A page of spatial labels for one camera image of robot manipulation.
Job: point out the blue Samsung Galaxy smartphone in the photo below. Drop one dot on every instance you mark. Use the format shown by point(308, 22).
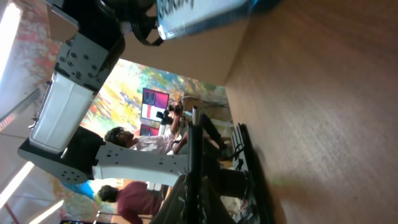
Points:
point(178, 18)

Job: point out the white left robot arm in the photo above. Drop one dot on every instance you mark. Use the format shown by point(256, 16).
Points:
point(58, 144)

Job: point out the person in white shirt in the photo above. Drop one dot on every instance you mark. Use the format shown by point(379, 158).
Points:
point(167, 143)

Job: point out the person in maroon shirt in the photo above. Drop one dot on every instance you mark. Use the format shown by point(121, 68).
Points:
point(132, 201)

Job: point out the wall mounted display screen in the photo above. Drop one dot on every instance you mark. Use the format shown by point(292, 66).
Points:
point(154, 103)

